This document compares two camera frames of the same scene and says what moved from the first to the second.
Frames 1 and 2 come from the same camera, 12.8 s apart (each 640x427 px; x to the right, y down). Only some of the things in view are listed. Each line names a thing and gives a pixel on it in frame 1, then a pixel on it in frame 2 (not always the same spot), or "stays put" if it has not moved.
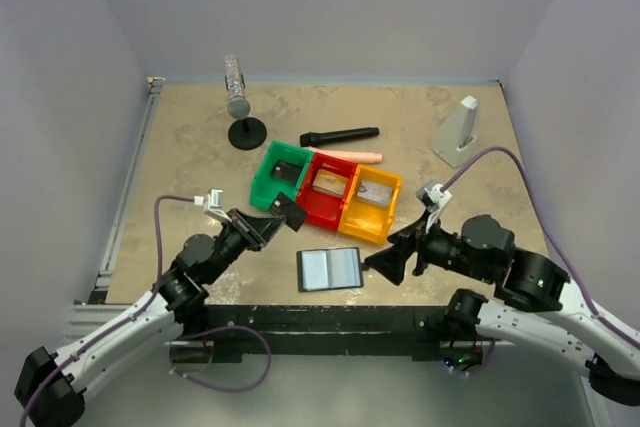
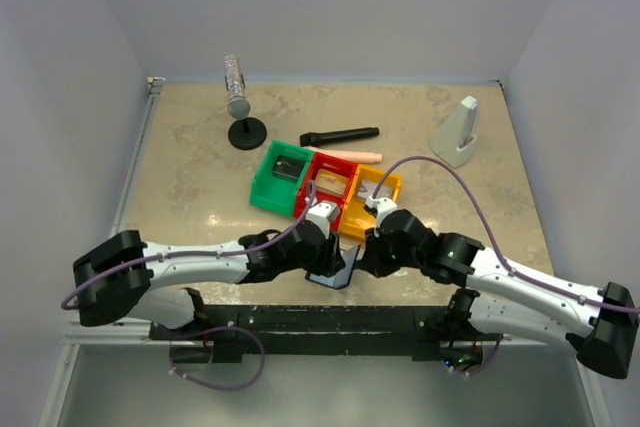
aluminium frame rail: (94, 310) stays put
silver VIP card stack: (374, 194) stays put
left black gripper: (257, 231) -> (327, 266)
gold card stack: (330, 183) stays put
